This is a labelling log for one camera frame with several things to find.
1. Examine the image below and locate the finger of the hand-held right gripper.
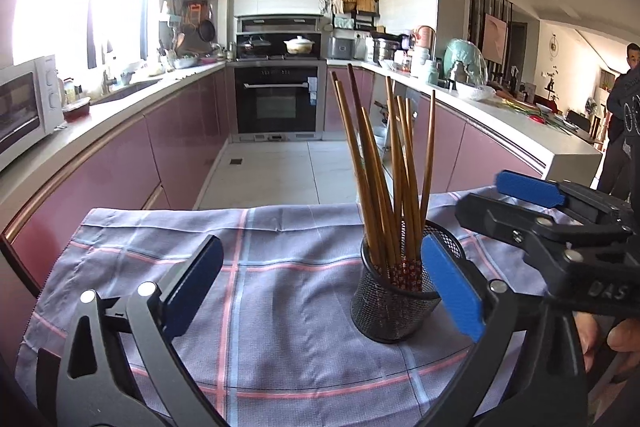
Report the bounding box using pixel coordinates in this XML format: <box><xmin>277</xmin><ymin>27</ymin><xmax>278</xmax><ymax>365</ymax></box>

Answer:
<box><xmin>456</xmin><ymin>192</ymin><xmax>576</xmax><ymax>269</ymax></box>
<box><xmin>496</xmin><ymin>170</ymin><xmax>636</xmax><ymax>228</ymax></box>

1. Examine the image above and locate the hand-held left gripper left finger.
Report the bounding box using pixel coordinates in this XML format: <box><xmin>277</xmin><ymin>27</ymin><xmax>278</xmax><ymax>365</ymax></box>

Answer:
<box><xmin>36</xmin><ymin>234</ymin><xmax>226</xmax><ymax>427</ymax></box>

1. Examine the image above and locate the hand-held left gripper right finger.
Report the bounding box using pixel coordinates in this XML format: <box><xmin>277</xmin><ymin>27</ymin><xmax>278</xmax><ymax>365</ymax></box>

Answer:
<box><xmin>415</xmin><ymin>234</ymin><xmax>588</xmax><ymax>427</ymax></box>

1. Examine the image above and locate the black mesh utensil holder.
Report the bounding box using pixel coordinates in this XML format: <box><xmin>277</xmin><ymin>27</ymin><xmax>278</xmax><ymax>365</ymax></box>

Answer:
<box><xmin>350</xmin><ymin>218</ymin><xmax>467</xmax><ymax>344</ymax></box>

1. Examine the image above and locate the bundle of wooden chopsticks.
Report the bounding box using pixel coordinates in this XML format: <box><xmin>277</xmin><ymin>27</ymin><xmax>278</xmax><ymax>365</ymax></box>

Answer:
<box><xmin>330</xmin><ymin>63</ymin><xmax>437</xmax><ymax>293</ymax></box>

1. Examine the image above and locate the person's right hand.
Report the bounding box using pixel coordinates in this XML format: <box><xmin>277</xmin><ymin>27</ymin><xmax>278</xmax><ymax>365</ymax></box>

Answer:
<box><xmin>575</xmin><ymin>312</ymin><xmax>640</xmax><ymax>383</ymax></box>

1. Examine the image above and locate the grey plaid cloth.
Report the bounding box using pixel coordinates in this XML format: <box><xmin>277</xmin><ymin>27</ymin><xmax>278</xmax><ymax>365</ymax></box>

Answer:
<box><xmin>14</xmin><ymin>189</ymin><xmax>591</xmax><ymax>427</ymax></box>

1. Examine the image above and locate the green plastic-covered object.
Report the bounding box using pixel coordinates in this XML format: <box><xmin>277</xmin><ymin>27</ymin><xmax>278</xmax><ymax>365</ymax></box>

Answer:
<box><xmin>444</xmin><ymin>38</ymin><xmax>487</xmax><ymax>86</ymax></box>

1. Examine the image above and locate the pink thermos jug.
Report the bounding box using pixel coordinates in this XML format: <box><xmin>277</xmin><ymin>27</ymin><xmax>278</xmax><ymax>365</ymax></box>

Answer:
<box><xmin>415</xmin><ymin>25</ymin><xmax>437</xmax><ymax>60</ymax></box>

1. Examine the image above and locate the stainless steel pot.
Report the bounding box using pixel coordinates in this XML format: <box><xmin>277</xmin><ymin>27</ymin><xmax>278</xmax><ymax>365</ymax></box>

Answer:
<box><xmin>372</xmin><ymin>38</ymin><xmax>401</xmax><ymax>64</ymax></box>

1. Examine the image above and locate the black built-in oven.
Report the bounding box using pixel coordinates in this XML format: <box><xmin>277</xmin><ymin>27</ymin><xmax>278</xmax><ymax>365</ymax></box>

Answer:
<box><xmin>234</xmin><ymin>62</ymin><xmax>326</xmax><ymax>138</ymax></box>

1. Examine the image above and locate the kitchen sink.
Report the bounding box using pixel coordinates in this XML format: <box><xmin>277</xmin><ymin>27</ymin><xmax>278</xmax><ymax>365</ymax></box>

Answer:
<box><xmin>90</xmin><ymin>77</ymin><xmax>161</xmax><ymax>105</ymax></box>

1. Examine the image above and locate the dark red bowl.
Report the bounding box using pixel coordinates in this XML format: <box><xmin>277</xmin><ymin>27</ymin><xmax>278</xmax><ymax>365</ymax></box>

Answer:
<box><xmin>62</xmin><ymin>97</ymin><xmax>92</xmax><ymax>122</ymax></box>

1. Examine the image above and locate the utensil crock with spatulas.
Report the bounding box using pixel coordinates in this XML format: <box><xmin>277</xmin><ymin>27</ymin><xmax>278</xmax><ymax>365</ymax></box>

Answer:
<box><xmin>157</xmin><ymin>42</ymin><xmax>180</xmax><ymax>70</ymax></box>

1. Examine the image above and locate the white microwave oven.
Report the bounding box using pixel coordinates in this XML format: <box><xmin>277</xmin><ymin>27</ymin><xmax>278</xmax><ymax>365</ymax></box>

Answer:
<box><xmin>0</xmin><ymin>54</ymin><xmax>65</xmax><ymax>172</ymax></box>

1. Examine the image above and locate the black wok with lid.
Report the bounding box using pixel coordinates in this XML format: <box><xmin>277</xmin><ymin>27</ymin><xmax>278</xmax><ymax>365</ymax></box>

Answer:
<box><xmin>239</xmin><ymin>35</ymin><xmax>272</xmax><ymax>56</ymax></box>

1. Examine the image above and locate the white casserole pot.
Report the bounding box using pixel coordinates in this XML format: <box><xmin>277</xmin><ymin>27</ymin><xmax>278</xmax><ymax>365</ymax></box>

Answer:
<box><xmin>284</xmin><ymin>36</ymin><xmax>317</xmax><ymax>56</ymax></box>

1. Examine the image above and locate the black range hood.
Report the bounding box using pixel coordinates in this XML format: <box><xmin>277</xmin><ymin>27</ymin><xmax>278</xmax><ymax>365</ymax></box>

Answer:
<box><xmin>235</xmin><ymin>14</ymin><xmax>323</xmax><ymax>35</ymax></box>

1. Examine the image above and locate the pink wall picture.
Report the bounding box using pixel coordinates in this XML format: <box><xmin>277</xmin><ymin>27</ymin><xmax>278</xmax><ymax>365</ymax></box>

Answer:
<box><xmin>482</xmin><ymin>13</ymin><xmax>508</xmax><ymax>64</ymax></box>

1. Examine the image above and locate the black wall shelf rack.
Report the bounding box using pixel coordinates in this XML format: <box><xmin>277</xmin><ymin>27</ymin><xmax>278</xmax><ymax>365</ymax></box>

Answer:
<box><xmin>322</xmin><ymin>0</ymin><xmax>381</xmax><ymax>32</ymax></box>

